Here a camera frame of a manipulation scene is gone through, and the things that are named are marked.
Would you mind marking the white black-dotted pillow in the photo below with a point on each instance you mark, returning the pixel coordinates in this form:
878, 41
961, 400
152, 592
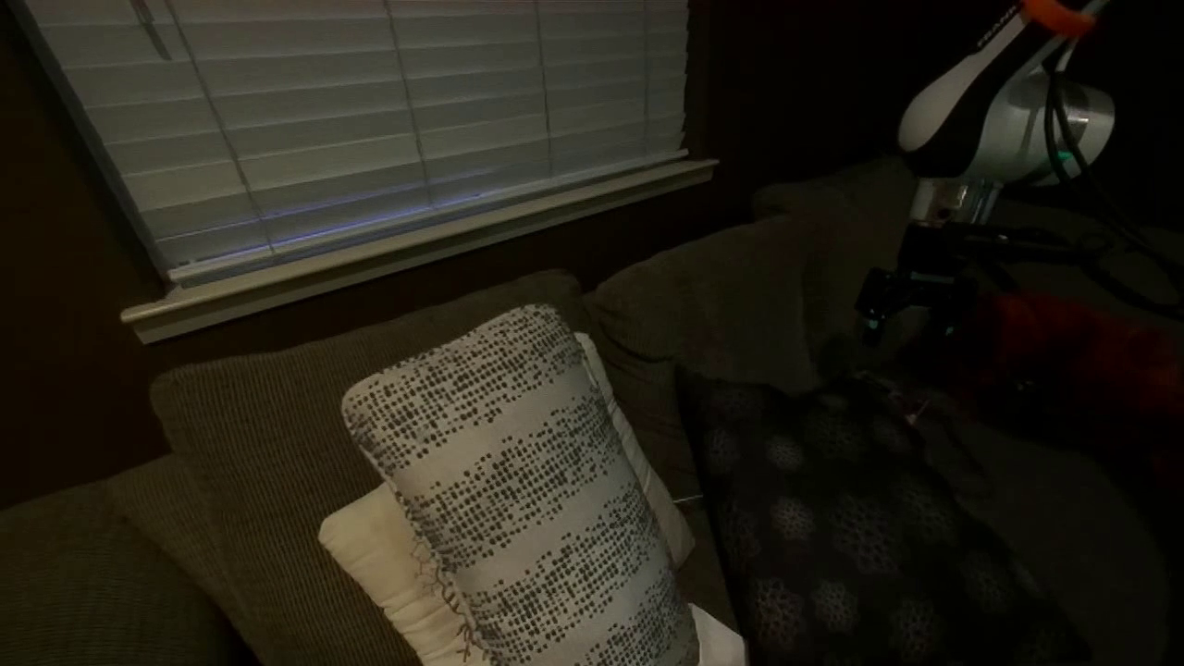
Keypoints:
520, 494

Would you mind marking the white window blinds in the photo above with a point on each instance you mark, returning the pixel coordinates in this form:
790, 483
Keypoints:
371, 114

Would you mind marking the black floral pillow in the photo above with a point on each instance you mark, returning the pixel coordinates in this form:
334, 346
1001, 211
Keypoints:
853, 541

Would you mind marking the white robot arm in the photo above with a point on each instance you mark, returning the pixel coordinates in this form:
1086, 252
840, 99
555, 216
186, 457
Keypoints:
985, 99

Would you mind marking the blind tilt wand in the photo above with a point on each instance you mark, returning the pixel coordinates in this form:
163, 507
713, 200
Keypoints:
149, 25

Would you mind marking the plain cream pillow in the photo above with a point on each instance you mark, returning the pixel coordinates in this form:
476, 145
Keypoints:
383, 558

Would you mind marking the red blanket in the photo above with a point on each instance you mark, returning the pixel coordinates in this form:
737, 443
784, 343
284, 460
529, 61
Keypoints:
1086, 358

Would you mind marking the white window sill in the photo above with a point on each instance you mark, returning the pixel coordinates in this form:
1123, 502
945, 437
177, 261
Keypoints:
409, 247

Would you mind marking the brown fabric sofa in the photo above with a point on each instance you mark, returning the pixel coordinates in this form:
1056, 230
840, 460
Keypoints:
284, 430

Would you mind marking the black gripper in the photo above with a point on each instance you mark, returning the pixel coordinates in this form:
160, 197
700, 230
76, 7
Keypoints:
931, 283

